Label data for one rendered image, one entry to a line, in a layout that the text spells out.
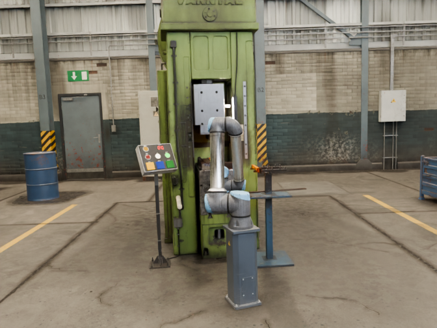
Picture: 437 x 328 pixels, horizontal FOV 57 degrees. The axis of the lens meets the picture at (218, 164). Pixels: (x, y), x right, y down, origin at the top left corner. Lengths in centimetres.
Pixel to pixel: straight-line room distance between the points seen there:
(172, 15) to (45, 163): 469
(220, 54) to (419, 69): 766
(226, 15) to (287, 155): 642
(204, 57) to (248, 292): 232
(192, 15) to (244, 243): 231
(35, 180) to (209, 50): 492
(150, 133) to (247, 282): 678
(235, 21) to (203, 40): 37
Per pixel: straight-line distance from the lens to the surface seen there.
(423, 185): 729
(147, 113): 951
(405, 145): 1109
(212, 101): 401
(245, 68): 424
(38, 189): 815
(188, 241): 433
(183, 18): 421
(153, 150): 386
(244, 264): 310
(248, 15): 430
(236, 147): 317
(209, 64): 418
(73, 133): 1066
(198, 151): 449
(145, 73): 1022
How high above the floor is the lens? 143
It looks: 7 degrees down
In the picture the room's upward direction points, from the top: 2 degrees counter-clockwise
